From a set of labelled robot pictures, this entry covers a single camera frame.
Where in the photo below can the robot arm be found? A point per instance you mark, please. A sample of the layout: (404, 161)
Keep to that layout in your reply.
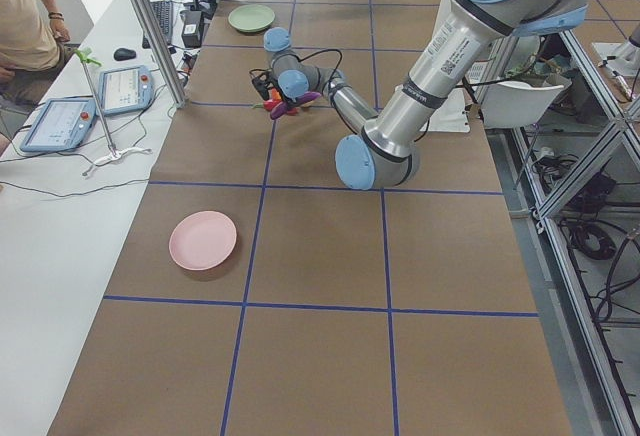
(381, 151)

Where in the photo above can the thin metal stand rod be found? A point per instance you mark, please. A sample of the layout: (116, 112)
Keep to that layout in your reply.
(114, 154)

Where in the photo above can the green plate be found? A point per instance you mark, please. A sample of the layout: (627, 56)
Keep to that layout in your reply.
(251, 18)

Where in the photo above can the red chili pepper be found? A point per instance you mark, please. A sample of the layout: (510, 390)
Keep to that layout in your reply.
(267, 105)

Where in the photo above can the pink plate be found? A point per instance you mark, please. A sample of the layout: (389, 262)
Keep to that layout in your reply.
(202, 240)

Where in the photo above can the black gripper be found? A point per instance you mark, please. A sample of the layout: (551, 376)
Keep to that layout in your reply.
(270, 87)

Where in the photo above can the blue teach pendant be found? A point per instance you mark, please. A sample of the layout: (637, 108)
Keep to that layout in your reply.
(61, 125)
(125, 90)

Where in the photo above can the purple eggplant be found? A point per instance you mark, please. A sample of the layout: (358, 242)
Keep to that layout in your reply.
(287, 105)

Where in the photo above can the seated person beige shirt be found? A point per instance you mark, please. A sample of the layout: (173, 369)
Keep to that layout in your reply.
(34, 48)

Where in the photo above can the far blue teach pendant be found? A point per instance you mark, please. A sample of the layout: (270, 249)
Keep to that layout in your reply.
(125, 90)

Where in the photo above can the white plastic bin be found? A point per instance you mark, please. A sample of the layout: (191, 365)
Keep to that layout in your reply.
(515, 104)

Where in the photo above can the aluminium frame rack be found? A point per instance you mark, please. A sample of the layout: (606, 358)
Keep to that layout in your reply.
(581, 162)

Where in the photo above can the red pomegranate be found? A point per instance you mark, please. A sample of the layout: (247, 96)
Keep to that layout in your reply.
(275, 95)

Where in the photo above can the near blue teach pendant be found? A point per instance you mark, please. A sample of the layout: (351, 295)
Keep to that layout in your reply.
(61, 125)

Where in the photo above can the aluminium frame post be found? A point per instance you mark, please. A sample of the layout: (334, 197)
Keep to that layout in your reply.
(152, 31)

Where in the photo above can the black keyboard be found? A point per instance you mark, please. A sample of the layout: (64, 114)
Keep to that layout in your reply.
(164, 15)

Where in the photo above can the black computer mouse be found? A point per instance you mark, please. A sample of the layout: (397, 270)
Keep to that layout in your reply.
(124, 54)

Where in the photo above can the black power adapter box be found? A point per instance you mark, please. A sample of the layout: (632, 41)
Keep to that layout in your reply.
(192, 30)

